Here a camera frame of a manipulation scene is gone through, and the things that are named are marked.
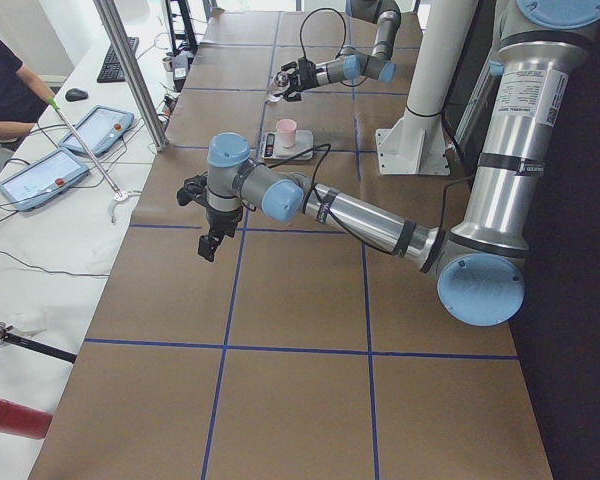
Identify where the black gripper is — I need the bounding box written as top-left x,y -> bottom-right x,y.
280,58 -> 315,102
198,206 -> 243,262

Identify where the clear glass sauce bottle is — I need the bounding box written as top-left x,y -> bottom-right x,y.
265,71 -> 290,103

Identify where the pink paper cup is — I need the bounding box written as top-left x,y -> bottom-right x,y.
276,118 -> 297,148

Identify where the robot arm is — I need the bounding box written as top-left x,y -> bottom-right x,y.
177,1 -> 600,327
268,1 -> 402,102

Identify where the silver electronic kitchen scale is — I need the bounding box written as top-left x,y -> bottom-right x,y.
259,130 -> 314,162

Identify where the small metal cup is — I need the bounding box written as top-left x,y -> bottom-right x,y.
162,56 -> 173,72

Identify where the black box white label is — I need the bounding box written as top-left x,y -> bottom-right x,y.
171,51 -> 193,92

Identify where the far teach pendant tablet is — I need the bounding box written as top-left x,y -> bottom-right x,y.
75,105 -> 135,157

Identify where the teach pendant tablet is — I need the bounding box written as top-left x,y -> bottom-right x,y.
75,105 -> 135,157
0,148 -> 89,212

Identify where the near teach pendant tablet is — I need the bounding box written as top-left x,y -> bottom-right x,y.
0,148 -> 89,212

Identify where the black keyboard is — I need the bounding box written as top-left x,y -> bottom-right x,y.
96,45 -> 126,84

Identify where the black computer mouse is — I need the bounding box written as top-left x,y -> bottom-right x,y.
65,88 -> 89,102

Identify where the person in black shirt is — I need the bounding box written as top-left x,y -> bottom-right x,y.
0,39 -> 55,143

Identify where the red cylinder bottle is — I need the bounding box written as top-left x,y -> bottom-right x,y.
0,398 -> 53,440

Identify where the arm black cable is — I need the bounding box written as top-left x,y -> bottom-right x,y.
299,6 -> 351,64
259,142 -> 476,256

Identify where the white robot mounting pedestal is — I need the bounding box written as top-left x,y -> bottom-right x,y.
376,0 -> 478,176

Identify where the aluminium frame post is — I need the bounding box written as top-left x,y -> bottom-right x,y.
94,0 -> 168,152

